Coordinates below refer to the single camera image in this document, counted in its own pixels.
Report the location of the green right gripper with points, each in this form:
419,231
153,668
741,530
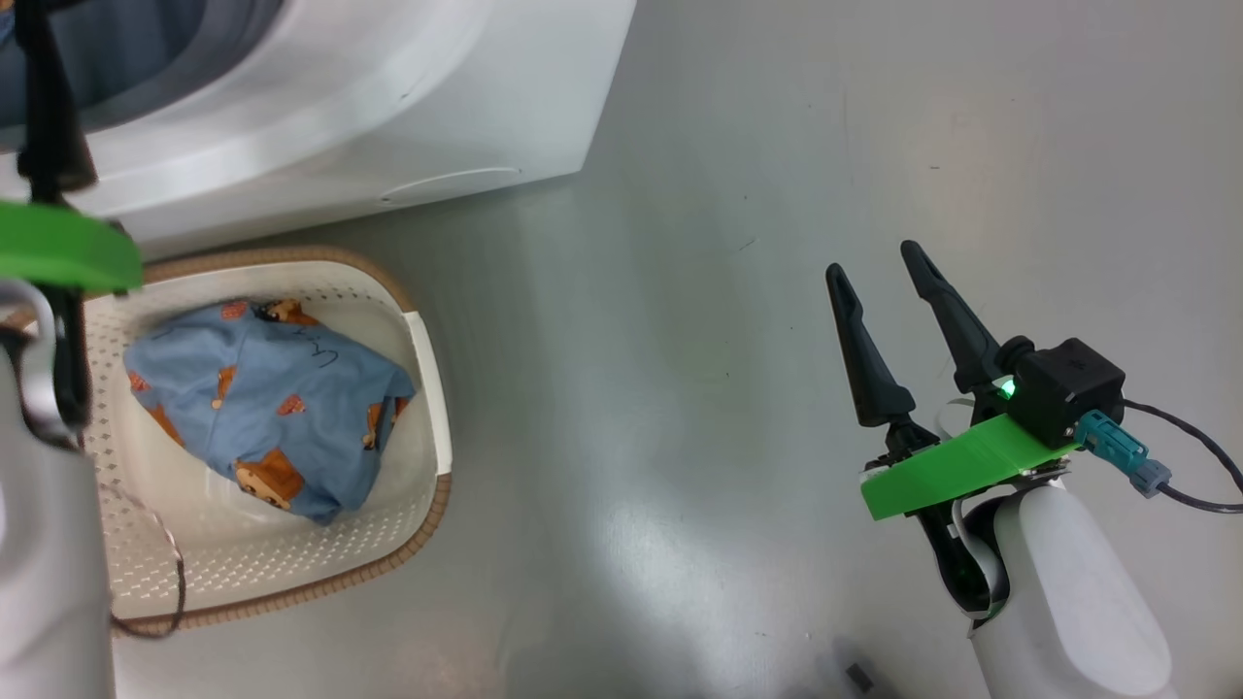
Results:
961,466

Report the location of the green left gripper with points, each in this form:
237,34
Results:
68,248

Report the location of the blue cartoon-print garment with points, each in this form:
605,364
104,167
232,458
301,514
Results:
282,398

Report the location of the white front-load washing machine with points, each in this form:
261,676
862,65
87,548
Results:
388,87

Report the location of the round white filter cover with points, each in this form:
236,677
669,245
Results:
447,184

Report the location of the cream perforated laundry basket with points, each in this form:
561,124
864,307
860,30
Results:
243,573

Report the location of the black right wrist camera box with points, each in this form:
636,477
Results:
1068,388

